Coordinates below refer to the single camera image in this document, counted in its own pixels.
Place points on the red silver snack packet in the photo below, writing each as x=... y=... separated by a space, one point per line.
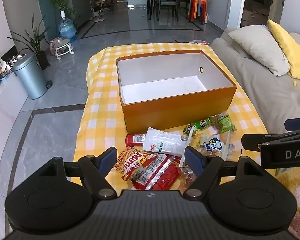
x=152 y=170

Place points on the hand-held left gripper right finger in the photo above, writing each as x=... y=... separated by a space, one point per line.
x=193 y=158

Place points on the dark grey cabinet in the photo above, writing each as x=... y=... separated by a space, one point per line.
x=81 y=5

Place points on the pink white rolling stool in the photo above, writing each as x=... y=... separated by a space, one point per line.
x=61 y=46

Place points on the blue water bottle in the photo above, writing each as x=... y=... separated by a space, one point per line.
x=67 y=30

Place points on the grey metal trash can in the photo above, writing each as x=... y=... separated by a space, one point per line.
x=30 y=77

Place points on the orange cardboard box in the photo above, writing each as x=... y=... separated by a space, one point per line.
x=177 y=110

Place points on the long-leaf potted plant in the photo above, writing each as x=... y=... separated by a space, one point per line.
x=41 y=57

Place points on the grey sofa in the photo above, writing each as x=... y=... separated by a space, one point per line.
x=260 y=92

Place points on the bright red snack packet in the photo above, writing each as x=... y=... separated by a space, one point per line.
x=168 y=181

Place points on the clear bread bag blue label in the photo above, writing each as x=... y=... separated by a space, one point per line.
x=215 y=145

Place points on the yellow pillow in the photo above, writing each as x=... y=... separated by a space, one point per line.
x=290 y=47

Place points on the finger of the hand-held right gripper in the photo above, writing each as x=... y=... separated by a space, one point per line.
x=250 y=141
x=297 y=124

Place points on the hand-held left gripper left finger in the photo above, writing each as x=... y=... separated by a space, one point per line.
x=107 y=158

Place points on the yellow checked tablecloth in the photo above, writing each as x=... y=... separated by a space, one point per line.
x=102 y=110

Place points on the light green snack packet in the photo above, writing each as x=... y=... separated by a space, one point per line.
x=223 y=122

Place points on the clear packet yellow chips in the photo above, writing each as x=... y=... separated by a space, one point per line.
x=196 y=140

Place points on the small dark green snack packet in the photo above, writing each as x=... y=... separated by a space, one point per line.
x=197 y=125

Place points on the yellow plush blanket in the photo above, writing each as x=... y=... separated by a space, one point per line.
x=290 y=180

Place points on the clear packet of round biscuits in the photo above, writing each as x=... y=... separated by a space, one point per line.
x=187 y=178

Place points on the grey pillow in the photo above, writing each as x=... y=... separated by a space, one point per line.
x=257 y=45

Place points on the stack of coloured plastic stools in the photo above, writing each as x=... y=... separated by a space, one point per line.
x=197 y=5

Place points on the white snack packet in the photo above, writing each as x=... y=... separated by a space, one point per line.
x=165 y=142

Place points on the orange striped snack packet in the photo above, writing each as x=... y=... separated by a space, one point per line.
x=132 y=163

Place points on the red sausage packet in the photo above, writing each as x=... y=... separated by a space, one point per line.
x=133 y=140

